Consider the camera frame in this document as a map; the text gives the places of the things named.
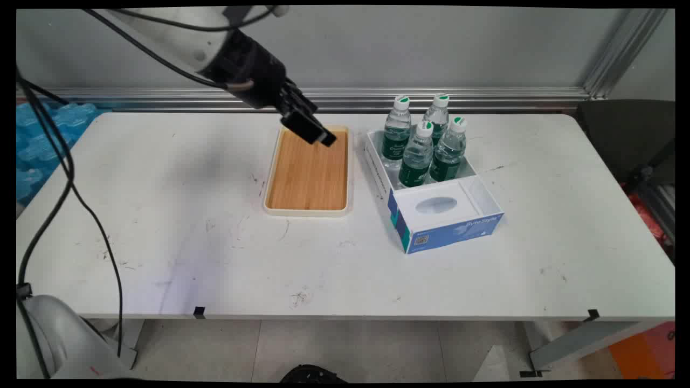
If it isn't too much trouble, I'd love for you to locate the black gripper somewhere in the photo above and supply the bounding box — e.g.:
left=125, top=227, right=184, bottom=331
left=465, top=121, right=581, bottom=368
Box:
left=204, top=28, right=338, bottom=148

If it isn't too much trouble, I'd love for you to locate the green label water bottle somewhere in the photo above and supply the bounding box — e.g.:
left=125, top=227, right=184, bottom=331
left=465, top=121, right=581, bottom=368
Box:
left=429, top=116, right=468, bottom=183
left=382, top=95, right=413, bottom=169
left=422, top=94, right=451, bottom=146
left=398, top=121, right=435, bottom=189

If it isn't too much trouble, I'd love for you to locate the bamboo tray with white rim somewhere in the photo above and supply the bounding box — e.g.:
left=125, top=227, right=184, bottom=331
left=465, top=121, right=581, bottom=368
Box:
left=263, top=124, right=355, bottom=218

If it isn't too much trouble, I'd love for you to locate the white and blue cardboard box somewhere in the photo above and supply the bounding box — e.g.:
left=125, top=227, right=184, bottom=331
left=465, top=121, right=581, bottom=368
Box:
left=362, top=127, right=505, bottom=255

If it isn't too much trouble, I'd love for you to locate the black round object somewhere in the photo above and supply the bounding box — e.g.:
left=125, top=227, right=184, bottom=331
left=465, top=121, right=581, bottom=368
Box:
left=279, top=364, right=349, bottom=384

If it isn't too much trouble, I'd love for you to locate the blue wrapped bottle pack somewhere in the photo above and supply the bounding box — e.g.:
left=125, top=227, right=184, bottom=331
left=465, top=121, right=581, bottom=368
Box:
left=16, top=101, right=106, bottom=206

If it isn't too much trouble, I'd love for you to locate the grey table leg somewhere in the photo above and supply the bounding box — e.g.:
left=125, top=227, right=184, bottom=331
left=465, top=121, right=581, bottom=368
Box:
left=86, top=318, right=146, bottom=371
left=520, top=320, right=661, bottom=378

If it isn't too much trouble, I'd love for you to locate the dark grey chair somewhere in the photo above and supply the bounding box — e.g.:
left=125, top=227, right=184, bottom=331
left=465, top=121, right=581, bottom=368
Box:
left=572, top=99, right=675, bottom=185

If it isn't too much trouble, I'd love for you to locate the red patterned bag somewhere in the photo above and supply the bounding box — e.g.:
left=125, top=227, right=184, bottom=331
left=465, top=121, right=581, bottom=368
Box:
left=620, top=182, right=672, bottom=251

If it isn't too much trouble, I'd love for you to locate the orange box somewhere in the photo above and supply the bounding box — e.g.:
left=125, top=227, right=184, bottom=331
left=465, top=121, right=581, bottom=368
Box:
left=608, top=322, right=675, bottom=380

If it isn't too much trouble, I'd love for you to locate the horizontal aluminium frame rail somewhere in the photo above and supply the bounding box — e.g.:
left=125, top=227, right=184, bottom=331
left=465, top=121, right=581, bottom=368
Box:
left=16, top=86, right=592, bottom=114

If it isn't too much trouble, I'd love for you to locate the thin black cable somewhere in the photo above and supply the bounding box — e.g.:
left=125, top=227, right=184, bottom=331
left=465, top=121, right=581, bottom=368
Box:
left=19, top=81, right=125, bottom=359

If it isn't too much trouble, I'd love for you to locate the thick black cable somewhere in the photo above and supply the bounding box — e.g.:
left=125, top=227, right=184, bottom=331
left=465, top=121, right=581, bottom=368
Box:
left=16, top=67, right=74, bottom=378

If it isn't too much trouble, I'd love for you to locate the slanted aluminium frame post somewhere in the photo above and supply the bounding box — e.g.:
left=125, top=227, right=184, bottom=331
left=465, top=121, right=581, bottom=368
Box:
left=581, top=8, right=670, bottom=101

